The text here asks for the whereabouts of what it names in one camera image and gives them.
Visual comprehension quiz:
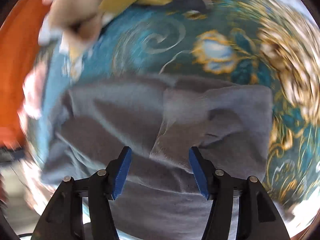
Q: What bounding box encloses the teal floral blanket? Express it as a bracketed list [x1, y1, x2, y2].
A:
[34, 0, 319, 236]

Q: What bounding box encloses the dark navy garment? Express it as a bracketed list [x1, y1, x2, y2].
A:
[164, 0, 208, 14]

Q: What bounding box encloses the orange wooden bed frame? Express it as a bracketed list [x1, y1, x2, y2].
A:
[1, 0, 49, 149]

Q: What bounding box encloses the grey sweater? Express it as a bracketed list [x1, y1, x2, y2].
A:
[41, 76, 273, 239]

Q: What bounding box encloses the beige fleece garment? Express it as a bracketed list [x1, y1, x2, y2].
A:
[38, 0, 103, 46]

